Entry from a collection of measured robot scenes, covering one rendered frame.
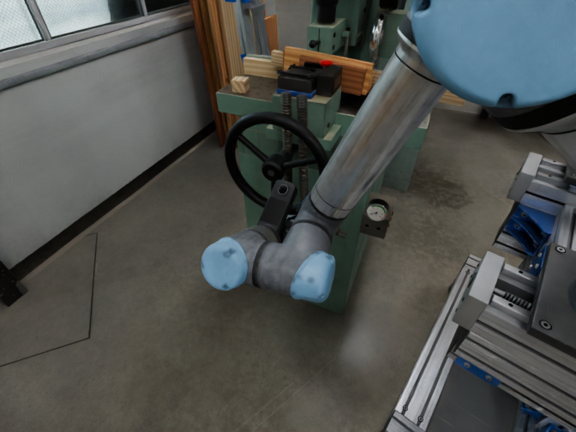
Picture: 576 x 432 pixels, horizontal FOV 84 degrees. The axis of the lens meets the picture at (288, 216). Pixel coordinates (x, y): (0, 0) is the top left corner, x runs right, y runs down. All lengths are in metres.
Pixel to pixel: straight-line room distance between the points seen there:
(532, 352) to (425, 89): 0.50
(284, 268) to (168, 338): 1.08
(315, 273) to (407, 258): 1.34
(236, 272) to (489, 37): 0.38
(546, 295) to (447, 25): 0.52
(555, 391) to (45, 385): 1.54
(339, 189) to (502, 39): 0.31
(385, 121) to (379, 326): 1.17
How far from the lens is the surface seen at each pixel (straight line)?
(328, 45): 0.97
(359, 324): 1.47
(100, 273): 1.84
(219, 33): 2.31
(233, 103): 1.01
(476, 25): 0.23
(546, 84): 0.23
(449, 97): 1.00
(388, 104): 0.41
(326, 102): 0.78
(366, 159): 0.44
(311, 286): 0.45
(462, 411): 1.20
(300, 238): 0.49
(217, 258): 0.48
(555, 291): 0.68
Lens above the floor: 1.25
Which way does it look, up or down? 42 degrees down
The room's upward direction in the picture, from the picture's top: straight up
